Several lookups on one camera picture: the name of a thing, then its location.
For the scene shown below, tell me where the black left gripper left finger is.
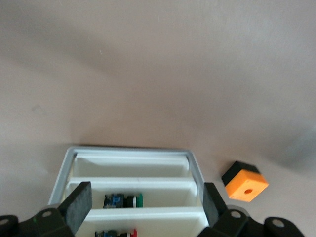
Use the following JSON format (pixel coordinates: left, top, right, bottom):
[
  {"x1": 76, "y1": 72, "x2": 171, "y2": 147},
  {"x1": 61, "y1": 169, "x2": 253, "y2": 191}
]
[{"x1": 0, "y1": 181, "x2": 92, "y2": 237}]

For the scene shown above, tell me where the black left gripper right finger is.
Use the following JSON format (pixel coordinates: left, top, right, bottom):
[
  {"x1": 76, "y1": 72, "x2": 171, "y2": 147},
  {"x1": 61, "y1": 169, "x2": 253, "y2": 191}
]
[{"x1": 197, "y1": 182, "x2": 307, "y2": 237}]

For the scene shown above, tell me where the white drawer cabinet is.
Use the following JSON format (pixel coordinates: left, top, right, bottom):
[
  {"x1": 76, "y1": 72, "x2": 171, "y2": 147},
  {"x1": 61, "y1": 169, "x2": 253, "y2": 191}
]
[{"x1": 47, "y1": 145, "x2": 207, "y2": 237}]

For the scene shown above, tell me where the green pushbutton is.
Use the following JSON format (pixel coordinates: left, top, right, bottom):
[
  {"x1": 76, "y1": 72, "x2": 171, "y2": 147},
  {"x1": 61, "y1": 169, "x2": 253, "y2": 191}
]
[{"x1": 103, "y1": 193, "x2": 144, "y2": 208}]

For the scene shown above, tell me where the red pushbutton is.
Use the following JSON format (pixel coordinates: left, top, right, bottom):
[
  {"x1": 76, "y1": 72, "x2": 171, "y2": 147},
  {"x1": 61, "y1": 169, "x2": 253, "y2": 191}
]
[{"x1": 94, "y1": 229, "x2": 138, "y2": 237}]

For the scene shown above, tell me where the orange button enclosure box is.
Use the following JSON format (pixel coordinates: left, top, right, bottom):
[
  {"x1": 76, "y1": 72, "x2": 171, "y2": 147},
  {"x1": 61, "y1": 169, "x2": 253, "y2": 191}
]
[{"x1": 221, "y1": 160, "x2": 269, "y2": 203}]

